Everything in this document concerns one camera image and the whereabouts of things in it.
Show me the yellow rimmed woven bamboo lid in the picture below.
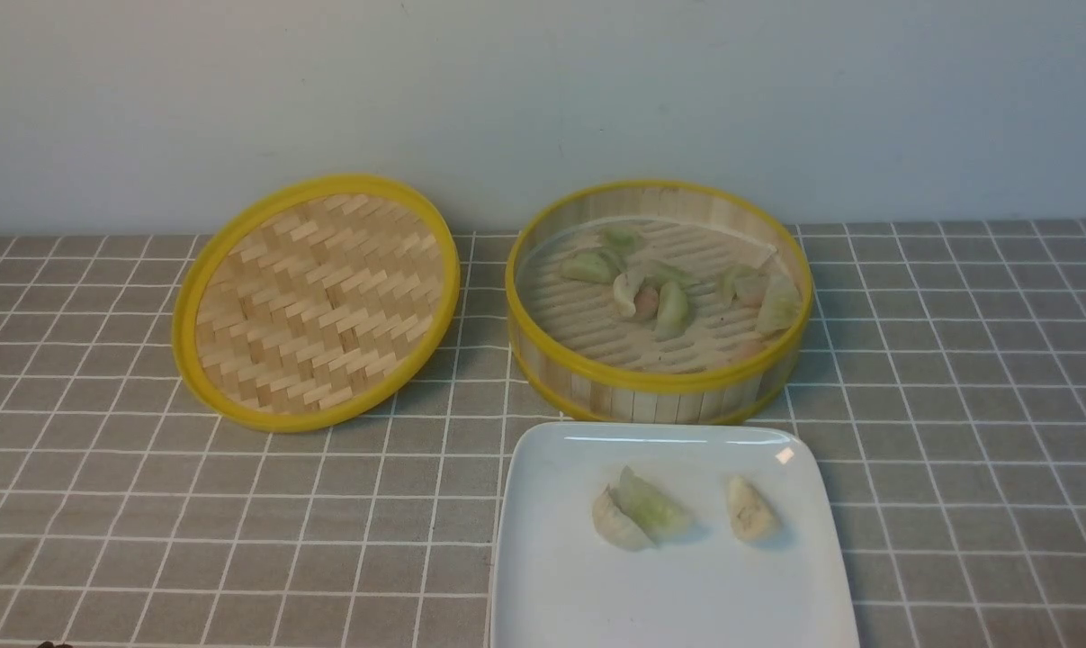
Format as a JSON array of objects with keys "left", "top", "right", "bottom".
[{"left": 172, "top": 174, "right": 462, "bottom": 432}]

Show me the pink dumpling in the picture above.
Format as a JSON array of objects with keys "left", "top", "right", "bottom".
[{"left": 630, "top": 283, "right": 660, "bottom": 321}]

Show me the green dumpling steamer centre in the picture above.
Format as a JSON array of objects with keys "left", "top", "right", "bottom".
[{"left": 654, "top": 280, "right": 692, "bottom": 340}]

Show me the green dumpling steamer left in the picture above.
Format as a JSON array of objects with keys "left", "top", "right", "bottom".
[{"left": 559, "top": 247, "right": 626, "bottom": 284}]

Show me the pale green dumpling right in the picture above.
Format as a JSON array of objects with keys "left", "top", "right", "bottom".
[{"left": 716, "top": 263, "right": 759, "bottom": 306}]

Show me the grey checked tablecloth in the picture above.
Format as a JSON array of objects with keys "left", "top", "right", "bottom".
[{"left": 0, "top": 220, "right": 1086, "bottom": 647}]

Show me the green translucent dumpling on plate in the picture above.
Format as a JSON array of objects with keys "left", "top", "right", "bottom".
[{"left": 614, "top": 466, "right": 697, "bottom": 545}]

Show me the pale white dumpling on plate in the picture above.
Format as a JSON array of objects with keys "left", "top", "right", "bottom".
[{"left": 591, "top": 487, "right": 655, "bottom": 552}]

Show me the pinkish dumpling steamer right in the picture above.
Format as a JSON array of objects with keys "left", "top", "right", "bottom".
[{"left": 732, "top": 274, "right": 770, "bottom": 309}]

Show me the green dumpling steamer top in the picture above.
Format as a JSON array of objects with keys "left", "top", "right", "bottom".
[{"left": 597, "top": 225, "right": 645, "bottom": 257}]

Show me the white square plate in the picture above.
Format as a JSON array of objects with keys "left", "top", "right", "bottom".
[{"left": 490, "top": 422, "right": 860, "bottom": 647}]

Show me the beige dumpling on plate right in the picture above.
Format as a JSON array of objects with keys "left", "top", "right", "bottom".
[{"left": 727, "top": 475, "right": 781, "bottom": 543}]

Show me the yellow rimmed bamboo steamer basket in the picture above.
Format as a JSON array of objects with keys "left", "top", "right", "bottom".
[{"left": 505, "top": 179, "right": 813, "bottom": 424}]

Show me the white steamer mesh liner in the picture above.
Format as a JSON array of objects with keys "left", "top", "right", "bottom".
[{"left": 516, "top": 217, "right": 788, "bottom": 374}]

